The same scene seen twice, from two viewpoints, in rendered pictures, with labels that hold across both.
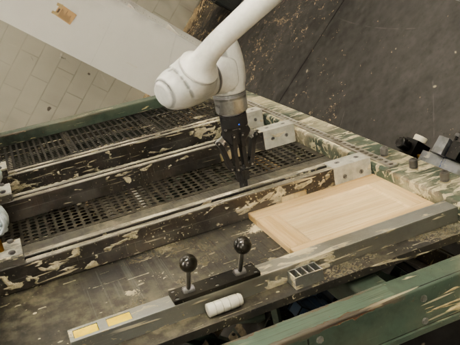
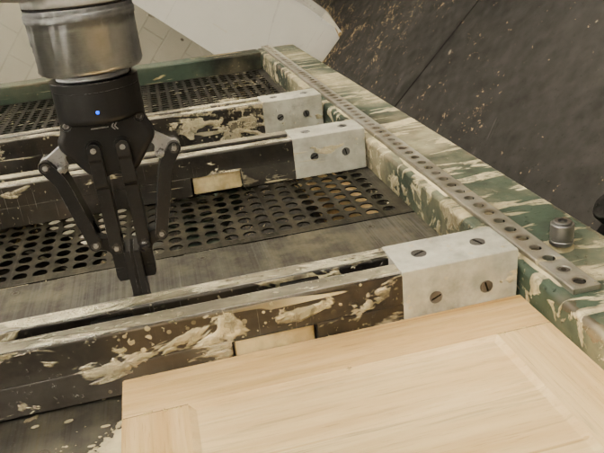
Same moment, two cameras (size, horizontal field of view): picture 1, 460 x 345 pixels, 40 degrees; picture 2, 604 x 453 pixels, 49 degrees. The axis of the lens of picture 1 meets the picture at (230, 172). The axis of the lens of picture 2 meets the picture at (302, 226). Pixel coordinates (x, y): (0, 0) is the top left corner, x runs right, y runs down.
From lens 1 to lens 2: 1.19 m
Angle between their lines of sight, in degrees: 8
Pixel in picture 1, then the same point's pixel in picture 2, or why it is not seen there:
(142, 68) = (234, 34)
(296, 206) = (262, 384)
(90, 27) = not seen: outside the picture
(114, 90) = not seen: hidden behind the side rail
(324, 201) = (352, 381)
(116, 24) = not seen: outside the picture
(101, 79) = (197, 48)
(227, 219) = (54, 395)
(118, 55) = (201, 12)
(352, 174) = (460, 292)
